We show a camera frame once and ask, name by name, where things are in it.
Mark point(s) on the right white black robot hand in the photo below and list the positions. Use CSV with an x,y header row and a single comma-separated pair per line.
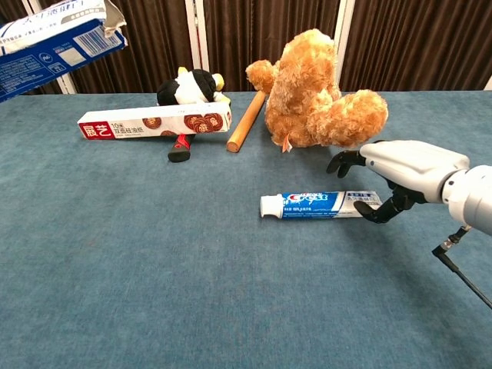
x,y
411,169

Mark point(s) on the blue white toothpaste tube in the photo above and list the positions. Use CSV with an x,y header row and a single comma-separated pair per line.
x,y
311,203

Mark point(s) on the blue white toothpaste box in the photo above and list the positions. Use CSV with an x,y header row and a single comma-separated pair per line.
x,y
50,50

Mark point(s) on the right lavender robot arm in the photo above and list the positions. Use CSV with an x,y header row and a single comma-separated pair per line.
x,y
476,196

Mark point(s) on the white red baking paper box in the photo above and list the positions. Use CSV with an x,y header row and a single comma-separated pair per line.
x,y
153,123

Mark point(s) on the brown teddy bear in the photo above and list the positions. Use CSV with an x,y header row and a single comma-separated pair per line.
x,y
311,96

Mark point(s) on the wooden rolling stick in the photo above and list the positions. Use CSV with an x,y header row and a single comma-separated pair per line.
x,y
246,121

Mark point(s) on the blue table cloth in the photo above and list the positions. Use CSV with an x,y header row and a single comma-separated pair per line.
x,y
192,250

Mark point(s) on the black white plush toy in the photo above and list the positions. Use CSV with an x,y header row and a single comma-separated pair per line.
x,y
192,86

